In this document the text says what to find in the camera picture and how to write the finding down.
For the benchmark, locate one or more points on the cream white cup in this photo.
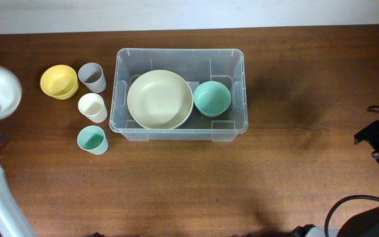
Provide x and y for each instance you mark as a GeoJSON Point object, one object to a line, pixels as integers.
{"type": "Point", "coordinates": [92, 106]}

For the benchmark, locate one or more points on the mint green bowl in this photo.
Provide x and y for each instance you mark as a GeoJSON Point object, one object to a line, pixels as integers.
{"type": "Point", "coordinates": [212, 98]}

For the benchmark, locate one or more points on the mint green cup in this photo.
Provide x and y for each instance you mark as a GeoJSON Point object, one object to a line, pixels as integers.
{"type": "Point", "coordinates": [93, 140]}

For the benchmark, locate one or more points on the grey cup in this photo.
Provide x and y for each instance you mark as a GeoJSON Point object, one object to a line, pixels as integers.
{"type": "Point", "coordinates": [92, 76]}

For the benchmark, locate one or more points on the beige plate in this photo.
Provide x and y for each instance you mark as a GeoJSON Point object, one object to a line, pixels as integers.
{"type": "Point", "coordinates": [162, 122]}
{"type": "Point", "coordinates": [160, 93]}

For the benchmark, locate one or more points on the clear plastic storage bin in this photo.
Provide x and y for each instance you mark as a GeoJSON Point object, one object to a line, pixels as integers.
{"type": "Point", "coordinates": [226, 66]}

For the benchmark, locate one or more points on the yellow bowl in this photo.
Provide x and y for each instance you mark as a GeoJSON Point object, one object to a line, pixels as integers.
{"type": "Point", "coordinates": [59, 82]}

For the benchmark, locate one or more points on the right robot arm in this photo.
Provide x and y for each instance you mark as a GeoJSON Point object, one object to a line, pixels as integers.
{"type": "Point", "coordinates": [362, 224]}

